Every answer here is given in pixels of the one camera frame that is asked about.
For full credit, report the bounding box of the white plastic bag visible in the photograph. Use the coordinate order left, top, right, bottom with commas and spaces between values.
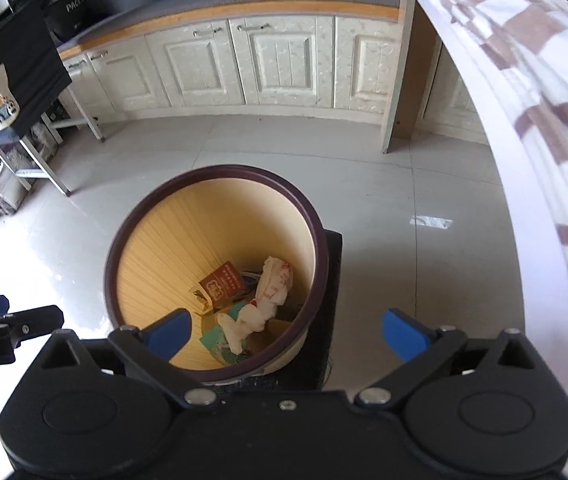
253, 256, 295, 311

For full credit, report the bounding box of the white table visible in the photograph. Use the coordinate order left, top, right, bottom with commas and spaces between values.
381, 0, 568, 480

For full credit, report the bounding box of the black hanging cloth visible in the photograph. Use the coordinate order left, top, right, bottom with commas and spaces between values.
0, 0, 74, 133

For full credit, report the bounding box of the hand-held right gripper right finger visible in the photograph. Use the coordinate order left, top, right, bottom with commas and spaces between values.
354, 309, 538, 408

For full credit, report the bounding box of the brown cardboard piece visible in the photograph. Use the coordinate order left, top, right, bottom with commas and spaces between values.
264, 317, 297, 346

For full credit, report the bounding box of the black bag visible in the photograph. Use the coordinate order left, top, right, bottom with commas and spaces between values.
44, 0, 90, 41

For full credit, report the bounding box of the red snack packet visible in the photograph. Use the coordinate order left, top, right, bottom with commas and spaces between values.
189, 261, 247, 317

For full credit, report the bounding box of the white tissue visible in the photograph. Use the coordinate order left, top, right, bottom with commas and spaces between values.
216, 305, 269, 356

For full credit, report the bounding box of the cream cabinet with wooden top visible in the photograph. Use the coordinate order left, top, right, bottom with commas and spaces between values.
59, 0, 489, 146

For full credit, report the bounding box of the beige bin with brown rim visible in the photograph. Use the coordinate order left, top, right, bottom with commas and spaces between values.
103, 164, 325, 386

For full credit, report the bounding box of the clear plastic storage bag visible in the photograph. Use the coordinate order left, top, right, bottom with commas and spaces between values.
0, 160, 31, 221

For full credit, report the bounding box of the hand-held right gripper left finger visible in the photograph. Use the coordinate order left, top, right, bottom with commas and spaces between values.
38, 308, 219, 409

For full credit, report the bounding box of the green packet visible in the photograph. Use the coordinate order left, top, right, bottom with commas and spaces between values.
199, 325, 249, 363

